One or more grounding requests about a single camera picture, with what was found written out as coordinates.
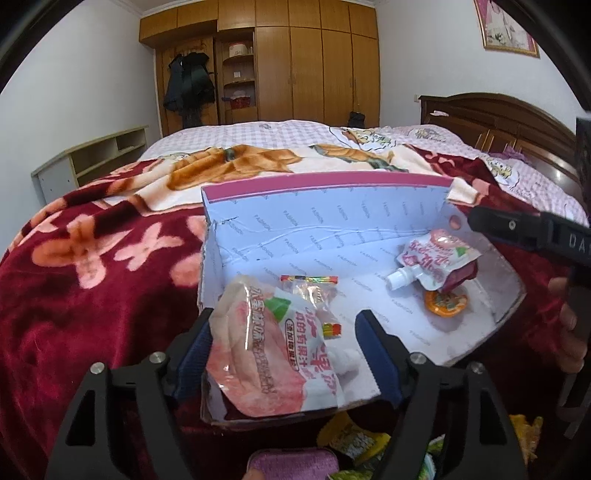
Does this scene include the pink peach jelly pouch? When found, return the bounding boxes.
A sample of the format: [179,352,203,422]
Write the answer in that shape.
[206,275,361,418]

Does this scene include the orange jelly cup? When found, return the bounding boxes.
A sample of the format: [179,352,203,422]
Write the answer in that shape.
[424,291,469,318]

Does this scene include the clear rainbow candy packet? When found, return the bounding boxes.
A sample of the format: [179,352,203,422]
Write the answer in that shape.
[280,275,342,339]

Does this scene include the pink cardboard box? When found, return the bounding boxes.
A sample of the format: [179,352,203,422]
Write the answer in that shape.
[198,170,526,409]

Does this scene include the purple mint tin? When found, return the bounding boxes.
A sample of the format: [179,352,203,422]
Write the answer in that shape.
[247,448,339,480]

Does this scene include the orange sausage snack pack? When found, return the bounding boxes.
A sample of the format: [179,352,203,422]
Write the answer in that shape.
[509,414,543,465]

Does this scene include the right hand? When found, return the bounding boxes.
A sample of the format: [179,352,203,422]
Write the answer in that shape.
[556,303,587,374]

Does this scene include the pink checkered bed sheet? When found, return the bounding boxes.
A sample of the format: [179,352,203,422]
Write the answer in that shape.
[140,120,588,226]

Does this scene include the yellow candy wrapper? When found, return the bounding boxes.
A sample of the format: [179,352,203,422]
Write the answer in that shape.
[317,411,391,466]

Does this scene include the dark wooden headboard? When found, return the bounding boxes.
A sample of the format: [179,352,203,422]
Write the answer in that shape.
[419,93,584,202]

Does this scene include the green snack packet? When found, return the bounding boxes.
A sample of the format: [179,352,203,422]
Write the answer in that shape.
[331,435,447,480]

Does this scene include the red floral blanket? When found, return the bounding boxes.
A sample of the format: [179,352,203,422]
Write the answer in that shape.
[1,140,587,479]

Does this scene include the framed wedding photo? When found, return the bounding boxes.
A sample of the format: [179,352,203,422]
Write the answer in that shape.
[474,0,540,58]

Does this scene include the black bag by wardrobe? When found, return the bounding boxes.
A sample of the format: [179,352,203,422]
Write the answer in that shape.
[347,111,366,129]

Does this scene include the low white shelf unit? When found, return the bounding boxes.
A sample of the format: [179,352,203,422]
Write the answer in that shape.
[31,126,146,205]

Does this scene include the wooden wardrobe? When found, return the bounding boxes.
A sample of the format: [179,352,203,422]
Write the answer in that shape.
[139,1,381,135]

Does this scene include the dark hanging coats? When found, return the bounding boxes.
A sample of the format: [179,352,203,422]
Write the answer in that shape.
[163,51,215,128]

